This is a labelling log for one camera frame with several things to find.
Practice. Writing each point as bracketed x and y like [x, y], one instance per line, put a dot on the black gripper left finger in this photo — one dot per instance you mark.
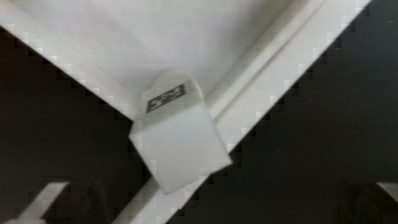
[66, 204]

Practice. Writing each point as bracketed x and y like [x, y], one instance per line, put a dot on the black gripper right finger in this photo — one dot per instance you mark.
[368, 203]

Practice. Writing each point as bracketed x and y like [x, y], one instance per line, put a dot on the white table leg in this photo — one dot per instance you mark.
[174, 134]

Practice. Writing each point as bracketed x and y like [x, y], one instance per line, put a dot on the white U-shaped obstacle fence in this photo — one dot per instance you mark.
[282, 54]

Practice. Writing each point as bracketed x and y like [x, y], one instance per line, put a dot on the white square tabletop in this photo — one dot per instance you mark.
[115, 40]

